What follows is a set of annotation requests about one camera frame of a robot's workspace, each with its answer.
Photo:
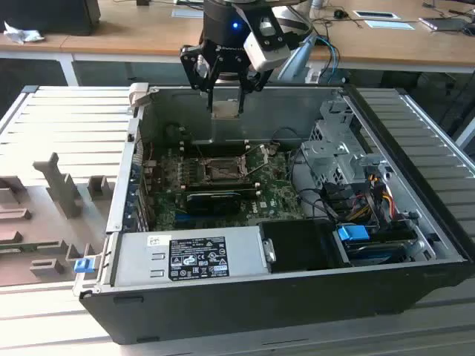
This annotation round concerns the black RAM slot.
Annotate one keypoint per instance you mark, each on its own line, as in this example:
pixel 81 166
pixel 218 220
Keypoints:
pixel 213 148
pixel 213 142
pixel 222 184
pixel 222 191

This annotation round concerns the grey parts rack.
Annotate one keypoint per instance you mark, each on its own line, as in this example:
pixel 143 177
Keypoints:
pixel 59 207

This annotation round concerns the silver power supply with label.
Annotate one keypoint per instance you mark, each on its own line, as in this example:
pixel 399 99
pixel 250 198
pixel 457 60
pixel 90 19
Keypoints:
pixel 141 259

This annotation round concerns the black and silver PC case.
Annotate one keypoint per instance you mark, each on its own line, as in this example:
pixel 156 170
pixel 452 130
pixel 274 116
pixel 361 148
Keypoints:
pixel 222 311

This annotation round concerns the green motherboard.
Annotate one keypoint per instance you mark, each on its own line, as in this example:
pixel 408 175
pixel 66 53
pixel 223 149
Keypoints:
pixel 274 200

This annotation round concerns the blue case release latch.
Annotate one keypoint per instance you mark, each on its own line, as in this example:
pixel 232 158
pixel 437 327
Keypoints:
pixel 83 266

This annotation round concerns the green RAM stick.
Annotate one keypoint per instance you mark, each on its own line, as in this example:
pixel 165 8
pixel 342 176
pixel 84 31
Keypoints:
pixel 29 247

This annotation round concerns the beige case latch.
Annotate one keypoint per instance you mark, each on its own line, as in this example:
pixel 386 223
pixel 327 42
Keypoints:
pixel 137 94

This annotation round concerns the hard disk in blue carrier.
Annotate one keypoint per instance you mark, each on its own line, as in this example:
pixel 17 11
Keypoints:
pixel 352 233

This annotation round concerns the black plastic shroud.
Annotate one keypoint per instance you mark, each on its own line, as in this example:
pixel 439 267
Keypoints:
pixel 304 244

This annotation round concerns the silver square CPU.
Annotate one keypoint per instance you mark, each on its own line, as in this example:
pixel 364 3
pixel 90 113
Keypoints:
pixel 225 109

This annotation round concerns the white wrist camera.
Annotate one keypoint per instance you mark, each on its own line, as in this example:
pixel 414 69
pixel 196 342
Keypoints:
pixel 267 52

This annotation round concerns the wooden office desk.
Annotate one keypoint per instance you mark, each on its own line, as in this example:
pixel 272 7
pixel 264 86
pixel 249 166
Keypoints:
pixel 148 33

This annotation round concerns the white cup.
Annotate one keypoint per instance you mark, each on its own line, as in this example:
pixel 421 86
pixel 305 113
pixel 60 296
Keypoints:
pixel 319 3

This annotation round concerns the coin cell battery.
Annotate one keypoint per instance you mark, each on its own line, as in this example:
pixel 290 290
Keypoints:
pixel 273 148

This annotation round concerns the CPU socket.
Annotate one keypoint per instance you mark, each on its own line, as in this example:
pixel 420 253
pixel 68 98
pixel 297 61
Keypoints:
pixel 220 170

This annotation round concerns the silver expansion slot panel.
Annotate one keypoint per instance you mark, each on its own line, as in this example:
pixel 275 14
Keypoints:
pixel 143 185

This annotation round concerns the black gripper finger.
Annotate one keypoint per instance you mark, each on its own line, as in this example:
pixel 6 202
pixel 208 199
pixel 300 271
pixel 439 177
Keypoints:
pixel 193 66
pixel 256 81

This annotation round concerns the silver laptop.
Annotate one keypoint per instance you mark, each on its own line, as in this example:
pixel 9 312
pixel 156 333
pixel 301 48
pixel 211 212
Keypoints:
pixel 443 23

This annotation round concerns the silver metal drive cage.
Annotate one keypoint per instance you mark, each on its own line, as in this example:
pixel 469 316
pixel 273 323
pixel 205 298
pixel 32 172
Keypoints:
pixel 334 155

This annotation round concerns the black computer tower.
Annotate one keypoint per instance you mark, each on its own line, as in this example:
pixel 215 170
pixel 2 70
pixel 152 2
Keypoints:
pixel 48 16

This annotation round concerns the black computer mouse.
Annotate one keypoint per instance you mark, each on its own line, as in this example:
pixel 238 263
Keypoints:
pixel 339 14

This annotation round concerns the silver CPU locking lever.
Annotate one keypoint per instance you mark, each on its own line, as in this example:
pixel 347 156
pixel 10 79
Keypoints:
pixel 257 168
pixel 199 151

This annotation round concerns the crumpled white paper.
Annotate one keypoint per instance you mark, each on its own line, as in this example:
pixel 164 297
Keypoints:
pixel 22 34

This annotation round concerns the blue expansion slot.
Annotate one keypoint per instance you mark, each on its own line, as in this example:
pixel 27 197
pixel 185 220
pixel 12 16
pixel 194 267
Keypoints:
pixel 183 219

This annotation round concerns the black graphics card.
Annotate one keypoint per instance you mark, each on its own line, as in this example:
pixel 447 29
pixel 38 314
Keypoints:
pixel 213 203

